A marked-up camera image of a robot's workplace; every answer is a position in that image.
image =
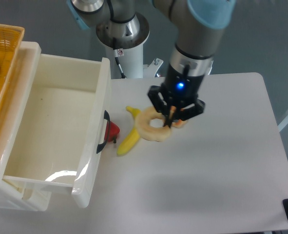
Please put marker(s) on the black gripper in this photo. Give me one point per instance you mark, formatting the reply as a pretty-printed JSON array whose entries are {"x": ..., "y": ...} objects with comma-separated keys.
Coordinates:
[{"x": 177, "y": 97}]

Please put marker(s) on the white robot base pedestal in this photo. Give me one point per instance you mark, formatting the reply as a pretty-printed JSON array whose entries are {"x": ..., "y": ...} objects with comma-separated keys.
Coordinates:
[{"x": 124, "y": 47}]

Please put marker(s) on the red bell pepper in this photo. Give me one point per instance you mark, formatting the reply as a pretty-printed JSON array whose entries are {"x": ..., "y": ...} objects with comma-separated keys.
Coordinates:
[{"x": 112, "y": 132}]

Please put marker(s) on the white open upper drawer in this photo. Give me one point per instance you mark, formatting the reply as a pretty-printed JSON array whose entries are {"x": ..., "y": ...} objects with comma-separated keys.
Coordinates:
[{"x": 55, "y": 147}]

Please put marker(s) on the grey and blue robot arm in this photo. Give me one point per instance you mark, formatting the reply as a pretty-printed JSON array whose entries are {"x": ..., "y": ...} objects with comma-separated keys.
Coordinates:
[{"x": 200, "y": 25}]

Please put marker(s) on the orange plastic basket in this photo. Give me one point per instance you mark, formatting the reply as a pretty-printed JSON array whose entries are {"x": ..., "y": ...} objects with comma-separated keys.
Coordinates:
[{"x": 10, "y": 40}]

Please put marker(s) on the yellow banana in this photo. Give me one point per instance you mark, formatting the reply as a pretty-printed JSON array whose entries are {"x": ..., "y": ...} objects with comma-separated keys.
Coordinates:
[{"x": 133, "y": 136}]

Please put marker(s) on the knotted orange bread roll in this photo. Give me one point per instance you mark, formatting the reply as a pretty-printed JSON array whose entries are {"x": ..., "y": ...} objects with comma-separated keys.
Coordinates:
[{"x": 178, "y": 123}]

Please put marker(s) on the black drawer handle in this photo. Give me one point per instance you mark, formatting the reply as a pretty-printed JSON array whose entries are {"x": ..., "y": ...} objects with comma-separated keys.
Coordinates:
[{"x": 102, "y": 145}]

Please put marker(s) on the white drawer cabinet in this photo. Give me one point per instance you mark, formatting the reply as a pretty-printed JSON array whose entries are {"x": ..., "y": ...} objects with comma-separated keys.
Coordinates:
[{"x": 18, "y": 197}]

